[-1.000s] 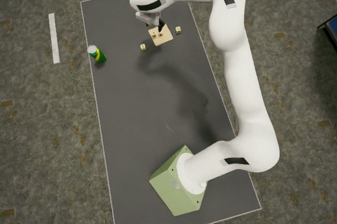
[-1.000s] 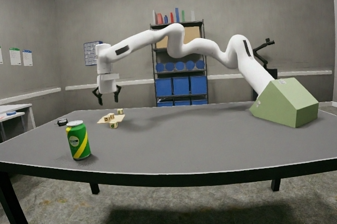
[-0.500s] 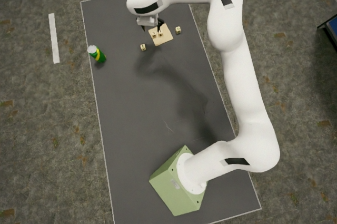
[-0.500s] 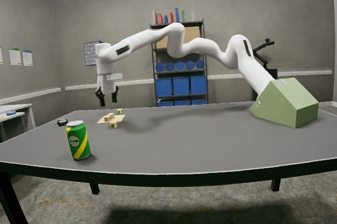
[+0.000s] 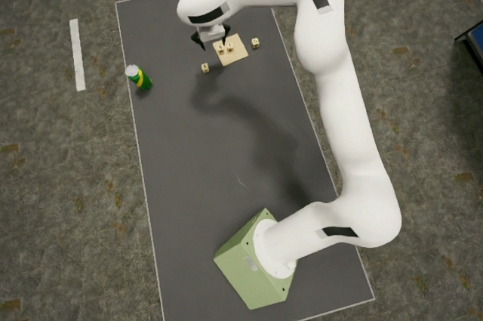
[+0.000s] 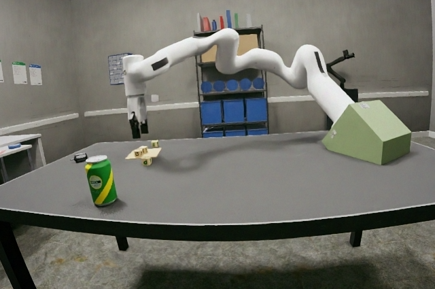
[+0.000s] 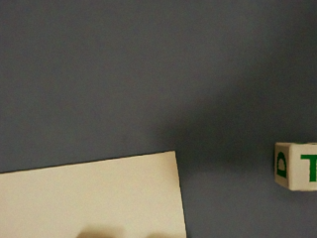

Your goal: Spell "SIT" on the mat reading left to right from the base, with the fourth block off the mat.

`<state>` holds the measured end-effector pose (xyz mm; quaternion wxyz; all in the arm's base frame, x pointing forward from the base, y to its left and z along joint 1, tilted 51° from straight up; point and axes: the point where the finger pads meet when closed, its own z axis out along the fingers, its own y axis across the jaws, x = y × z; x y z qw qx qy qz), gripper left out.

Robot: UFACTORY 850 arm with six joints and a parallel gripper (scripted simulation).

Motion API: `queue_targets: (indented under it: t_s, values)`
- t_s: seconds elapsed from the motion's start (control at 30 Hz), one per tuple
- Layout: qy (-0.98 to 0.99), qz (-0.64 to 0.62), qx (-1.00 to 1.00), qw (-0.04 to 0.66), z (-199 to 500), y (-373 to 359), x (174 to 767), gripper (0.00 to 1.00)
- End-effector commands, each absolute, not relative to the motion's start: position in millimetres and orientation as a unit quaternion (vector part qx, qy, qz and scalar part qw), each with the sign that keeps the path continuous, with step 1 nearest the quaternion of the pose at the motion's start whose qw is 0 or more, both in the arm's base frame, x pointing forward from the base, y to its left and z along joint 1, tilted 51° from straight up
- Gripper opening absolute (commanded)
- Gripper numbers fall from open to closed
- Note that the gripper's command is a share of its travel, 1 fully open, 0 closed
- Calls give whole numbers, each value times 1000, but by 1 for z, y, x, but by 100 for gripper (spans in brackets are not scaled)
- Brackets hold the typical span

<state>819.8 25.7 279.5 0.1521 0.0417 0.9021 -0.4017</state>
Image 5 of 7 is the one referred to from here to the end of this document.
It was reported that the green drink can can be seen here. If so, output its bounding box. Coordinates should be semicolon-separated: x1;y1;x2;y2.
126;65;152;90

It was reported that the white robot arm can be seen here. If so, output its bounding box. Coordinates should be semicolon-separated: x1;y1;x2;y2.
177;0;401;279

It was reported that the beige square mat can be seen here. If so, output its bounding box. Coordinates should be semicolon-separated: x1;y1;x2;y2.
213;34;248;66

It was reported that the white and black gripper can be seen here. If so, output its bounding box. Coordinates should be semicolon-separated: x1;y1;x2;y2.
191;23;231;51

